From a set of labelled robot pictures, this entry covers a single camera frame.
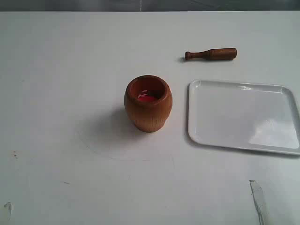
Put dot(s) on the white rectangular tray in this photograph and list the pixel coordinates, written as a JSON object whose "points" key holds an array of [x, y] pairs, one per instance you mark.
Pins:
{"points": [[246, 116]]}

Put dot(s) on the dark wooden pestle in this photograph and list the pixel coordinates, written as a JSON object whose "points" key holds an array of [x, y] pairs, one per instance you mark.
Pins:
{"points": [[213, 54]]}

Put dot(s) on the wooden mortar cup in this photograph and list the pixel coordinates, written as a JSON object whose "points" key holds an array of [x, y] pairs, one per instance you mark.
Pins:
{"points": [[148, 116]]}

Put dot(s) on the red item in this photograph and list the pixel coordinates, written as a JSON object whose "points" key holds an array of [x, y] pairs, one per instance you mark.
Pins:
{"points": [[147, 96]]}

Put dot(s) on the clear tape strip right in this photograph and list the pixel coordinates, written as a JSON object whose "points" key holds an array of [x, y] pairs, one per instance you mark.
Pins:
{"points": [[259, 202]]}

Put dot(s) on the clear tape piece left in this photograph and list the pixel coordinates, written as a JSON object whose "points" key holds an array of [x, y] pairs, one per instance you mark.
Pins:
{"points": [[8, 207]]}

